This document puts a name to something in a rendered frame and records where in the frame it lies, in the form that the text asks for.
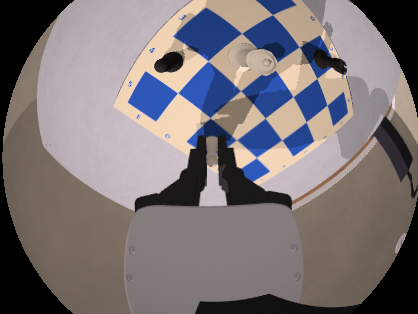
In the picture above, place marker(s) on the white chess pawn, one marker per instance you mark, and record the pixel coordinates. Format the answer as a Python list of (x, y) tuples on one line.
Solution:
[(212, 147)]

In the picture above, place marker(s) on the blue and cream checkered chessboard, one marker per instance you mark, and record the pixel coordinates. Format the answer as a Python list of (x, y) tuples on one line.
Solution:
[(271, 121)]

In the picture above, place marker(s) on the white chess piece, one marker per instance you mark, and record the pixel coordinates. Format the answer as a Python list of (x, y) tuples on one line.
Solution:
[(261, 61)]

